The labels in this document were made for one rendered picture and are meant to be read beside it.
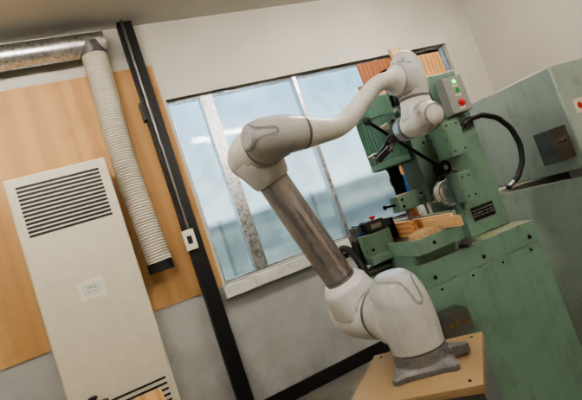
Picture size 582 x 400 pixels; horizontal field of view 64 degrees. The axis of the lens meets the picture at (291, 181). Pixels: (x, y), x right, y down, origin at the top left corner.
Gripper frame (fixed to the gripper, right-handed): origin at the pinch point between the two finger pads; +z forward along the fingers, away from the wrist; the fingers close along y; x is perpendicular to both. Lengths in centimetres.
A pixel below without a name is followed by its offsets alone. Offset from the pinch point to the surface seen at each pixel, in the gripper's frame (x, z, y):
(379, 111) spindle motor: 2.3, 5.5, 16.0
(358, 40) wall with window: -10, 160, 146
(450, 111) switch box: -25.2, -1.0, 28.2
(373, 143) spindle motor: -1.6, 9.6, 3.5
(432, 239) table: -29.2, -12.0, -29.9
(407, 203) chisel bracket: -25.6, 10.4, -13.9
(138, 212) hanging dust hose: 81, 122, -55
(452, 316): -43, -16, -54
